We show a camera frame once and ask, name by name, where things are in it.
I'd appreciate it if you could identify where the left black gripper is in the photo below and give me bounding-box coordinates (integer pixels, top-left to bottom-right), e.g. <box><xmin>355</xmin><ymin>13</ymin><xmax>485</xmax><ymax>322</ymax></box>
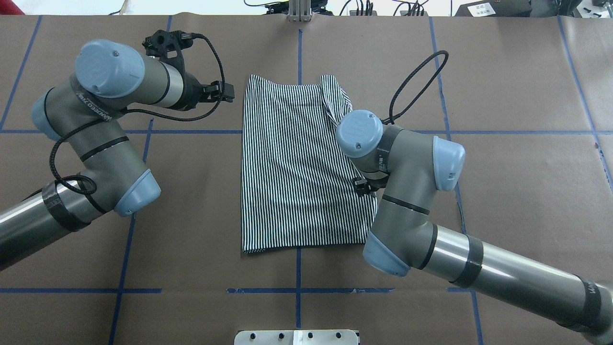
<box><xmin>180</xmin><ymin>73</ymin><xmax>236</xmax><ymax>111</ymax></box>

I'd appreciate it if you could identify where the navy white striped polo shirt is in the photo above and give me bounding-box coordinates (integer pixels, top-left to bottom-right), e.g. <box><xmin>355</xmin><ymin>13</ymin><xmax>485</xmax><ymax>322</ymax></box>
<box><xmin>241</xmin><ymin>75</ymin><xmax>377</xmax><ymax>253</ymax></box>

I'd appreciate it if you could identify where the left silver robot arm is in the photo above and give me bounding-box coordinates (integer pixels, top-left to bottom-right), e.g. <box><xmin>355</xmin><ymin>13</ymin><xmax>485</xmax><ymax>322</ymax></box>
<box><xmin>0</xmin><ymin>30</ymin><xmax>235</xmax><ymax>269</ymax></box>

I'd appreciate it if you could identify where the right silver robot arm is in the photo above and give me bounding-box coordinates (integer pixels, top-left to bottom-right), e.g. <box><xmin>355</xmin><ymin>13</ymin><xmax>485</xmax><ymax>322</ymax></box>
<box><xmin>335</xmin><ymin>110</ymin><xmax>613</xmax><ymax>345</ymax></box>

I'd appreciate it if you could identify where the black box with label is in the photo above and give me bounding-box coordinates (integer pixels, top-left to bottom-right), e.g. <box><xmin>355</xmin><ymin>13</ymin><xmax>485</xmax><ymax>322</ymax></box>
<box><xmin>453</xmin><ymin>0</ymin><xmax>532</xmax><ymax>18</ymax></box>

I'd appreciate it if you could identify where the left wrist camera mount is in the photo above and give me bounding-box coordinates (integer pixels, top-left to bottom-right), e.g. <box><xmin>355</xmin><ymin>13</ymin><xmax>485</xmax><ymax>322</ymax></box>
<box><xmin>141</xmin><ymin>29</ymin><xmax>193</xmax><ymax>61</ymax></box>

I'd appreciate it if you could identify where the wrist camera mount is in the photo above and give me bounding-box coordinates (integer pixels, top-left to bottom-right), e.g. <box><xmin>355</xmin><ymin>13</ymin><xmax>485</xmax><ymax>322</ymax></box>
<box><xmin>141</xmin><ymin>29</ymin><xmax>193</xmax><ymax>61</ymax></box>
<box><xmin>351</xmin><ymin>176</ymin><xmax>389</xmax><ymax>197</ymax></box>

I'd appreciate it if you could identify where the aluminium frame post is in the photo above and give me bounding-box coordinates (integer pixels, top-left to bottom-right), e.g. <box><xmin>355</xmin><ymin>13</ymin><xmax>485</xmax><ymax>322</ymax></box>
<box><xmin>287</xmin><ymin>0</ymin><xmax>312</xmax><ymax>23</ymax></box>

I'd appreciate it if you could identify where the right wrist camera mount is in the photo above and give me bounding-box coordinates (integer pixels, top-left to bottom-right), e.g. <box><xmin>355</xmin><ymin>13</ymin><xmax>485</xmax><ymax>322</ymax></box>
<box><xmin>351</xmin><ymin>176</ymin><xmax>389</xmax><ymax>197</ymax></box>

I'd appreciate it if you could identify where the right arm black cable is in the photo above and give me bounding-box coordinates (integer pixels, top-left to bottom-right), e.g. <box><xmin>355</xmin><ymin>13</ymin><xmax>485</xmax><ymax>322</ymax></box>
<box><xmin>389</xmin><ymin>50</ymin><xmax>467</xmax><ymax>235</ymax></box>

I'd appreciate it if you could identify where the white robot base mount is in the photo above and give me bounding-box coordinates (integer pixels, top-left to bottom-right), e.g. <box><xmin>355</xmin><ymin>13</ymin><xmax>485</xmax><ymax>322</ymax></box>
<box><xmin>234</xmin><ymin>329</ymin><xmax>361</xmax><ymax>345</ymax></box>

